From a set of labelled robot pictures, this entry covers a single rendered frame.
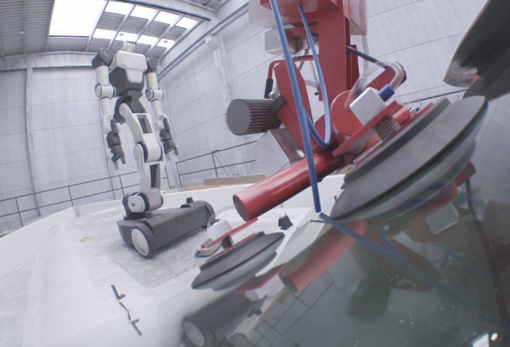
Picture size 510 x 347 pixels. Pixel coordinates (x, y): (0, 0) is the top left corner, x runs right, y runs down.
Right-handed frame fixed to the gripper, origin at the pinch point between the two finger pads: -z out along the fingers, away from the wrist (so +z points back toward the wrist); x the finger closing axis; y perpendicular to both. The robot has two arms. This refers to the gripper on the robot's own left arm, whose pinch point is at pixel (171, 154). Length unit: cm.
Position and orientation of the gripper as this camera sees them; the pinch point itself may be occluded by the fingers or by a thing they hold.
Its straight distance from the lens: 178.0
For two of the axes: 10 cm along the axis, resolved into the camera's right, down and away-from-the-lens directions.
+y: 4.9, -1.2, 8.7
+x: 7.9, -3.7, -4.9
